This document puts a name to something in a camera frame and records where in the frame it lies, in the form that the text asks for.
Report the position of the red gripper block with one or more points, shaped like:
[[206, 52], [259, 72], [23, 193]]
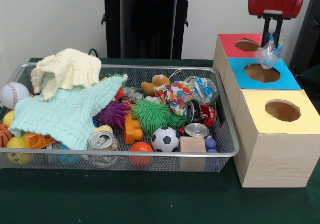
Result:
[[275, 4]]

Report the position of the small clear bottle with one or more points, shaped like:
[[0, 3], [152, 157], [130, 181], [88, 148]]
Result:
[[268, 55]]

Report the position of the cream yellow cloth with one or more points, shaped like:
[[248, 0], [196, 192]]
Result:
[[72, 69]]

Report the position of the wooden box with three holes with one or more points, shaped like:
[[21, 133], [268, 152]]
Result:
[[275, 159]]

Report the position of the clear mesh bin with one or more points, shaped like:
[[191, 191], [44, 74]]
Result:
[[62, 162]]

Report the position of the black chair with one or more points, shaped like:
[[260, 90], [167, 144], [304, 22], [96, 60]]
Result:
[[310, 42]]

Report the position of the side table with green cloth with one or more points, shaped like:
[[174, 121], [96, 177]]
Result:
[[310, 84]]

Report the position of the wooden cube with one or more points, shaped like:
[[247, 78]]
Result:
[[193, 145]]

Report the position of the green spiky ball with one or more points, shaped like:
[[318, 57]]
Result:
[[151, 115]]

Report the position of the black and white soccer ball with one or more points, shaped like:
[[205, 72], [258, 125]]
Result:
[[165, 139]]

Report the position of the orange plastic brick toy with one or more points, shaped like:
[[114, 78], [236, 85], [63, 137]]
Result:
[[132, 130]]

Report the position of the orange red ball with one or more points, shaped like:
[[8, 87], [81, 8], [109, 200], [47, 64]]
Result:
[[141, 148]]

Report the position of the purple spiky ball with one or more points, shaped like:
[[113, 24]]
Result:
[[112, 114]]

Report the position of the silver can with pull tab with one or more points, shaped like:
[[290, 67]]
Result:
[[102, 140]]

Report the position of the mint green cloth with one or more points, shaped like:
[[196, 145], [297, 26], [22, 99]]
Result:
[[60, 116]]

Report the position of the white baseball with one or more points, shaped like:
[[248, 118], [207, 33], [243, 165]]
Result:
[[13, 94]]

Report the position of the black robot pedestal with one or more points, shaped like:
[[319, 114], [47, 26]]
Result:
[[145, 22]]

